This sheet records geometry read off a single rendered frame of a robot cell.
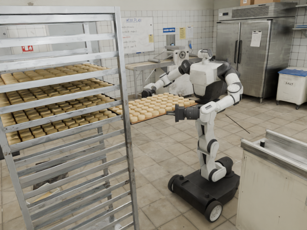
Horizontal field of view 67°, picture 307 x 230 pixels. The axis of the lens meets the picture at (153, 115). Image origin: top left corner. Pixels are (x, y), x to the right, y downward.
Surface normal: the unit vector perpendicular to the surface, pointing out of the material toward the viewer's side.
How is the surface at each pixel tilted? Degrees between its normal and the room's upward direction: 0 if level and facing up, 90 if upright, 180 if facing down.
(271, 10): 90
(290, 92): 93
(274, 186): 90
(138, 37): 90
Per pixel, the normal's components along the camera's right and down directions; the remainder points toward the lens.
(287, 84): -0.82, 0.27
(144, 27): 0.53, 0.28
